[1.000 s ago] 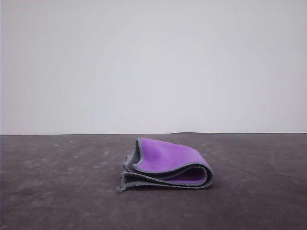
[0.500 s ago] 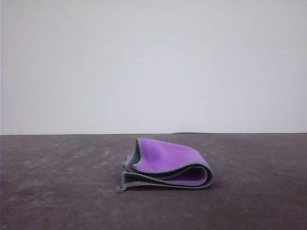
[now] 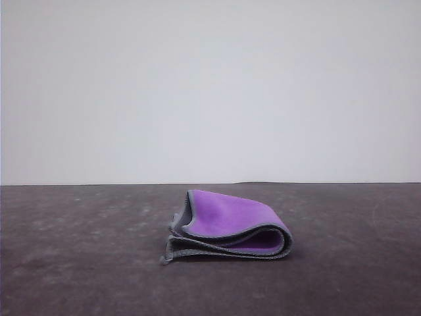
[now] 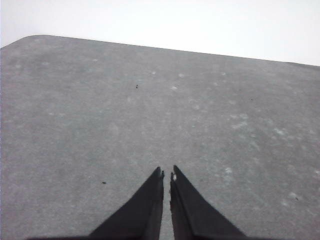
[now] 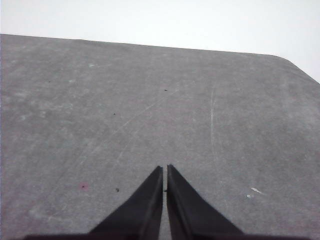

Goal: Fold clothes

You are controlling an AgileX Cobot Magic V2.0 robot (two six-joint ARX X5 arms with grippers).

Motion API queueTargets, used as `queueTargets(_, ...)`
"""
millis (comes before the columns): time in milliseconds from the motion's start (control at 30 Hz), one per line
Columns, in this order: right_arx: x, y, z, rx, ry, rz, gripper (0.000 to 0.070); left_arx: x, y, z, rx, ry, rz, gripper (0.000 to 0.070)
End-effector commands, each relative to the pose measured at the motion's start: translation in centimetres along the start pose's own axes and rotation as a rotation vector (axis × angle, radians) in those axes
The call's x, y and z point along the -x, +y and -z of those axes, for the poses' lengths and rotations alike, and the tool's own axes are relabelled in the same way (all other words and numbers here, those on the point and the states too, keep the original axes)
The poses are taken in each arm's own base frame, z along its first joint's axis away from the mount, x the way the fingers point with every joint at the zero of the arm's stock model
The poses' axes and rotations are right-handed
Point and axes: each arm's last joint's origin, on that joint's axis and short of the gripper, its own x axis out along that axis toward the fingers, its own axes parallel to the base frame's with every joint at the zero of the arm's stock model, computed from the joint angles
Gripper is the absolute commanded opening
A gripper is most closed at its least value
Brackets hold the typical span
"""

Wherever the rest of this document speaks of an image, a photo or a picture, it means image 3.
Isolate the purple towel with grey hem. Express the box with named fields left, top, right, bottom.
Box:
left=159, top=188, right=294, bottom=267

